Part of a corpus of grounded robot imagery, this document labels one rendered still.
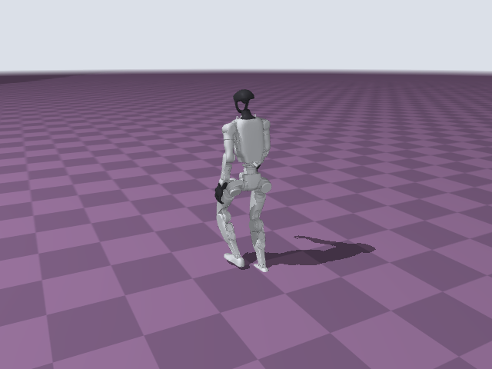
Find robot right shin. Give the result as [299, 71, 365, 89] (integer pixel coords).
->
[250, 220, 266, 268]

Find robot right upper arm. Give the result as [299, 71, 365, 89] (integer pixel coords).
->
[261, 118, 271, 153]

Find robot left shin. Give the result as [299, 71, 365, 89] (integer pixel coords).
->
[216, 213, 241, 259]

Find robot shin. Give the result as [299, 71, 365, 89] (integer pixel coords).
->
[250, 220, 266, 268]
[216, 213, 241, 259]

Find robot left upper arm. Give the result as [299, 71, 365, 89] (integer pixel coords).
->
[222, 121, 237, 163]

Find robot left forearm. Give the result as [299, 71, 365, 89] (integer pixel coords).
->
[219, 153, 232, 186]

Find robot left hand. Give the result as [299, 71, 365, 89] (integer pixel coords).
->
[214, 182, 228, 204]

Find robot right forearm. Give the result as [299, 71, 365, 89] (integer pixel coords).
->
[253, 151, 269, 168]

